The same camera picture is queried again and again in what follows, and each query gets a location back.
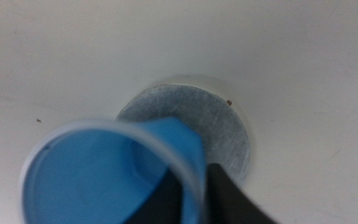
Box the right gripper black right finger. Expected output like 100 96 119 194
204 162 280 224

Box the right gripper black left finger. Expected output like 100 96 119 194
125 169 187 224

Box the blue plastic cup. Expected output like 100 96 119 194
18 116 208 224

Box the grey round felt cup mat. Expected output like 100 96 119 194
115 83 251 182

